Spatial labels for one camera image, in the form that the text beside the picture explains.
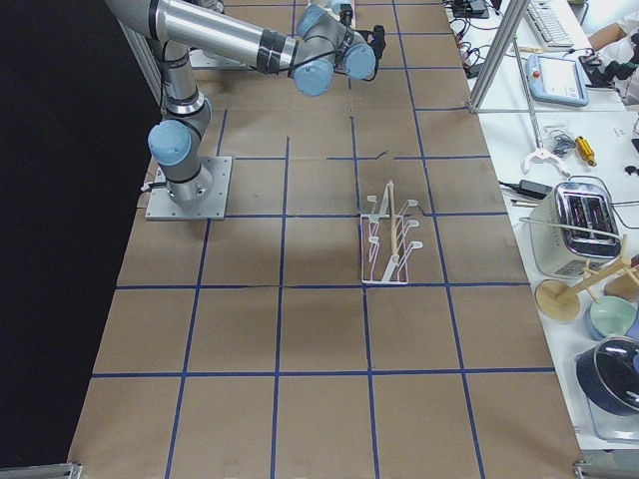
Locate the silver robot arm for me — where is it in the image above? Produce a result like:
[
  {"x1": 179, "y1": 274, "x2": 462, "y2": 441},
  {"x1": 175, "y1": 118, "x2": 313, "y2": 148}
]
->
[{"x1": 107, "y1": 1, "x2": 385, "y2": 207}]

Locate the black power adapter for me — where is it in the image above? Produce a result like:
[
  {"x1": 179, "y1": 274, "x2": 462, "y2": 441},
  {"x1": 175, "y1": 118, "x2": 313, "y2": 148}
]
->
[{"x1": 518, "y1": 180, "x2": 552, "y2": 200}]

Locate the wooden mug tree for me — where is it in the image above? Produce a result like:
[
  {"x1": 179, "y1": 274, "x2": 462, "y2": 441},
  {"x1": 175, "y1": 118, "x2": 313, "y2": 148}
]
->
[{"x1": 534, "y1": 235, "x2": 638, "y2": 322}]

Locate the silver toaster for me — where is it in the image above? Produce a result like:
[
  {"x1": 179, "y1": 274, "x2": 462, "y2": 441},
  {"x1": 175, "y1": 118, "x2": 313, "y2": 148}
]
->
[{"x1": 529, "y1": 182, "x2": 621, "y2": 278}]

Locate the pale green bowl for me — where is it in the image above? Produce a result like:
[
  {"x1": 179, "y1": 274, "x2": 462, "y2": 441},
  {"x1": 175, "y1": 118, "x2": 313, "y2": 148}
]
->
[{"x1": 584, "y1": 296, "x2": 637, "y2": 340}]

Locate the white keyboard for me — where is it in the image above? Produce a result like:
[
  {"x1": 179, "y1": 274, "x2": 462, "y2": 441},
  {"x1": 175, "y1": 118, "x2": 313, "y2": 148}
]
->
[{"x1": 524, "y1": 1, "x2": 574, "y2": 51}]

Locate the dark blue pot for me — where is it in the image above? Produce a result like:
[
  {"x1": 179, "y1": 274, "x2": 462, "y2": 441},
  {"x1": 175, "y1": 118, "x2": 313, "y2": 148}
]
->
[{"x1": 576, "y1": 336, "x2": 638, "y2": 416}]

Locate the white wire cup rack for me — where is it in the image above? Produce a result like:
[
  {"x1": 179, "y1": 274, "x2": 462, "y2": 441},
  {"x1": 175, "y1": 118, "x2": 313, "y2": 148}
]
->
[{"x1": 359, "y1": 180, "x2": 423, "y2": 285}]

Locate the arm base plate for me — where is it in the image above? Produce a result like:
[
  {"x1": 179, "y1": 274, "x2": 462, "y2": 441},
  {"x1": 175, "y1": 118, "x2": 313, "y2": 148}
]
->
[{"x1": 146, "y1": 157, "x2": 233, "y2": 221}]

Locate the aluminium frame post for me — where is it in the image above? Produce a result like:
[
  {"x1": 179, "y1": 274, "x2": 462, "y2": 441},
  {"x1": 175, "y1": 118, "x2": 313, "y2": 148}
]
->
[{"x1": 467, "y1": 0, "x2": 529, "y2": 113}]

